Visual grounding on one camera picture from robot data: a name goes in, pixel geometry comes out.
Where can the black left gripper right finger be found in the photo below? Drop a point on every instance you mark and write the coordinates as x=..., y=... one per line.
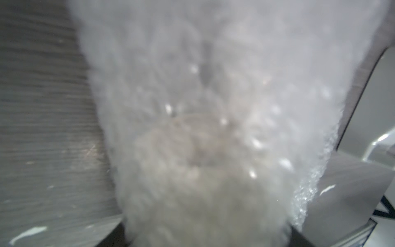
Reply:
x=298, y=240

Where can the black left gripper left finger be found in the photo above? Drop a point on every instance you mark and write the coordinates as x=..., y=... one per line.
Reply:
x=116, y=238

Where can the clear bubble wrap sheet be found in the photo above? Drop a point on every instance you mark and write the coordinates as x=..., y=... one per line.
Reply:
x=219, y=116

